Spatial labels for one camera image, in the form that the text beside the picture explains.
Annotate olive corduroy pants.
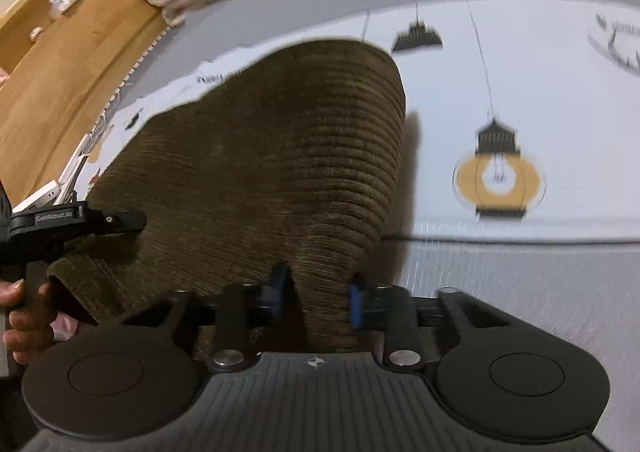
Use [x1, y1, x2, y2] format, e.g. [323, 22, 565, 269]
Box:
[49, 40, 406, 352]

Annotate person's left hand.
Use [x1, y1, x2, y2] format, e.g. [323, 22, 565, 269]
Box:
[1, 280, 58, 365]

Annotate printed white bed sheet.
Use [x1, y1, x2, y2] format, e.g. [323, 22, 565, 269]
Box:
[76, 0, 639, 243]

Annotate grey bed mattress cover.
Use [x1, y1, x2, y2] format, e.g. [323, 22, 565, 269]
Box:
[118, 0, 639, 451]

